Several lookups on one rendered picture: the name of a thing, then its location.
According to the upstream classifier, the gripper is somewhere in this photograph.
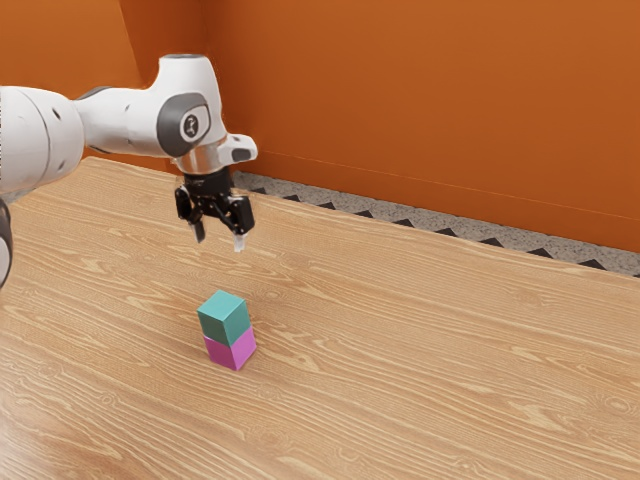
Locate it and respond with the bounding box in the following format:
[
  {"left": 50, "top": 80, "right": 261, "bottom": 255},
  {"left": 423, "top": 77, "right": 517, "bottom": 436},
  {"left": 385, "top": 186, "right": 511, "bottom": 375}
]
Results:
[{"left": 173, "top": 166, "right": 256, "bottom": 253}]

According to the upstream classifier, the teal block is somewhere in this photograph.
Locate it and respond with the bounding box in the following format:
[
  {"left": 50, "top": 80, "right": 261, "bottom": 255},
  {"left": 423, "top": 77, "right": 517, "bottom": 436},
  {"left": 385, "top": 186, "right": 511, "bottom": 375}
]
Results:
[{"left": 196, "top": 289, "right": 250, "bottom": 347}]

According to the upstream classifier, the magenta block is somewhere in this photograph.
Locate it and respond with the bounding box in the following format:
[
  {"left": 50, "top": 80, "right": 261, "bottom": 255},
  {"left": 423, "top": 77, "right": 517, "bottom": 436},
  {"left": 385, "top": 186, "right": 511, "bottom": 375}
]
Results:
[{"left": 202, "top": 325, "right": 258, "bottom": 372}]

